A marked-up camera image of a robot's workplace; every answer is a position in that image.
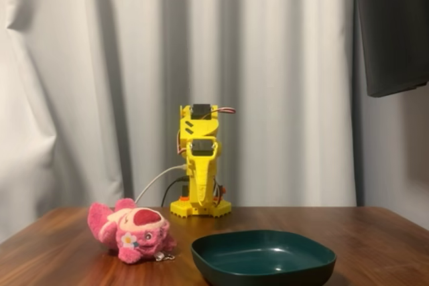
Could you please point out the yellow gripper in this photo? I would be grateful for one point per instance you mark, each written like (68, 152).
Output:
(203, 160)

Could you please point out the pink strawberry bear plush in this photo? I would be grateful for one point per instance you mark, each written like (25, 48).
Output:
(134, 229)

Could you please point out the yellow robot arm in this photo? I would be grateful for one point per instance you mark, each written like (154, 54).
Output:
(201, 128)

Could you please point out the orange black table clamp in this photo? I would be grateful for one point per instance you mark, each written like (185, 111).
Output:
(184, 192)

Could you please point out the dark green square plate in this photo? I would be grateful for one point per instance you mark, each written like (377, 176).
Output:
(264, 259)

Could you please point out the light grey curtain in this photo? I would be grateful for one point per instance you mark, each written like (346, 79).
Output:
(100, 81)

